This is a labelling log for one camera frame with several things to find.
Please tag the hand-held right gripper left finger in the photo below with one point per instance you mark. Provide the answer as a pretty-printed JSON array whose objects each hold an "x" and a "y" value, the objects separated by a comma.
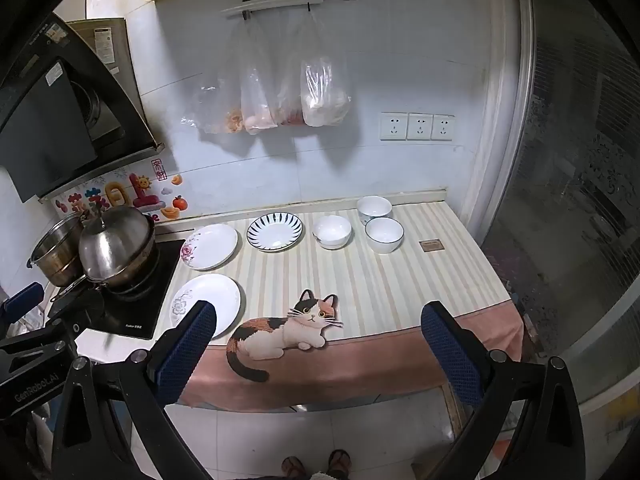
[{"x": 186, "y": 350}]

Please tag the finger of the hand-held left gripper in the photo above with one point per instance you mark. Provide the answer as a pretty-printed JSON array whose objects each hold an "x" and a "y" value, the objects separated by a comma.
[
  {"x": 20, "y": 302},
  {"x": 75, "y": 310}
]

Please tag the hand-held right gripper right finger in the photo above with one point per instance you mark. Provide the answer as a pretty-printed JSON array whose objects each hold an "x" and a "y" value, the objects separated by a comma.
[{"x": 450, "y": 355}]

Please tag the white plate pink flower print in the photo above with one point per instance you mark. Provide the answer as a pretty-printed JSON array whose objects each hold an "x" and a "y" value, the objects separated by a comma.
[{"x": 212, "y": 245}]

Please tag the white plate blue leaf pattern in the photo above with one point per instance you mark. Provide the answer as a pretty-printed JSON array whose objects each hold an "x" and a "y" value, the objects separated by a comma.
[{"x": 275, "y": 232}]

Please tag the plain white bowl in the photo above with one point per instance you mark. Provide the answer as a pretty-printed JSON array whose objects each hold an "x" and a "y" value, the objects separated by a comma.
[{"x": 331, "y": 230}]

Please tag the black induction cooker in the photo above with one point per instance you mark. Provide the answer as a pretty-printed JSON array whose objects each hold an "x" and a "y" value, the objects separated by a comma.
[{"x": 147, "y": 310}]

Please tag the stainless steel pot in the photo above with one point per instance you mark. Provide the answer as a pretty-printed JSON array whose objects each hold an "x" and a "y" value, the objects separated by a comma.
[{"x": 52, "y": 252}]

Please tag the white plate grey flower print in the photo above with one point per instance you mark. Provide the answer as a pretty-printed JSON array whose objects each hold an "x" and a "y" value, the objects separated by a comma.
[{"x": 210, "y": 295}]

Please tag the stainless steel wok lid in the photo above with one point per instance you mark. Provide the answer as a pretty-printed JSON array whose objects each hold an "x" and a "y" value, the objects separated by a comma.
[{"x": 117, "y": 242}]

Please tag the striped tablecloth with cat print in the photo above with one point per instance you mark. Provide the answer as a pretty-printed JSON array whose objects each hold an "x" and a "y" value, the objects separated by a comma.
[{"x": 380, "y": 300}]

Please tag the small brown cloth tag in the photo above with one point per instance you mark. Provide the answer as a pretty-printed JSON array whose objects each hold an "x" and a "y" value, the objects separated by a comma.
[{"x": 431, "y": 245}]

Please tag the white bowl thin blue rim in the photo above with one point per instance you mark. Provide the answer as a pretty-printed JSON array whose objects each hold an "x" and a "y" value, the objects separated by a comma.
[{"x": 384, "y": 234}]

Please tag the person's right foot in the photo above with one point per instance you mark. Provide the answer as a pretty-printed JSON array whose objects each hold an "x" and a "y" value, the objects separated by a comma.
[{"x": 339, "y": 462}]

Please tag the person's foot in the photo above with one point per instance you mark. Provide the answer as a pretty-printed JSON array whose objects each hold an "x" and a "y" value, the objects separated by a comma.
[
  {"x": 292, "y": 467},
  {"x": 339, "y": 462}
]

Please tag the person's left foot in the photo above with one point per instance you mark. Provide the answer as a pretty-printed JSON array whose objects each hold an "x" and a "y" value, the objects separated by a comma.
[{"x": 292, "y": 467}]

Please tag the white bowl blue flower print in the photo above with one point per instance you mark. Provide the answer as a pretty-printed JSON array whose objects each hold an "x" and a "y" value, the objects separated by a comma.
[{"x": 374, "y": 207}]

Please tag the black range hood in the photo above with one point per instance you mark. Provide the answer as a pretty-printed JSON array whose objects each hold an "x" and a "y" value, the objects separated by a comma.
[{"x": 45, "y": 125}]

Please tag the frosted glass door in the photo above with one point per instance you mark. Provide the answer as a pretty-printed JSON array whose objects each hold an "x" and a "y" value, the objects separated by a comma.
[{"x": 575, "y": 160}]

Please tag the clear plastic bag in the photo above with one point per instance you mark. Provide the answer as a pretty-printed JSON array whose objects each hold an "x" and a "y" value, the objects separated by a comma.
[
  {"x": 322, "y": 90},
  {"x": 257, "y": 90},
  {"x": 290, "y": 107},
  {"x": 215, "y": 110}
]

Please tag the colourful wall stickers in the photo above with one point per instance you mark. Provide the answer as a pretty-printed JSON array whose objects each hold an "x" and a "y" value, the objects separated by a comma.
[{"x": 120, "y": 200}]

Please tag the white wall socket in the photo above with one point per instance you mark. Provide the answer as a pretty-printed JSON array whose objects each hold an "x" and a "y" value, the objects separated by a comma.
[
  {"x": 394, "y": 126},
  {"x": 443, "y": 127},
  {"x": 420, "y": 126}
]

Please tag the wall hanging rail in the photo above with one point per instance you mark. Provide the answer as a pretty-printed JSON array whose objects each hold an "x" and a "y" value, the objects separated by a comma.
[{"x": 280, "y": 2}]

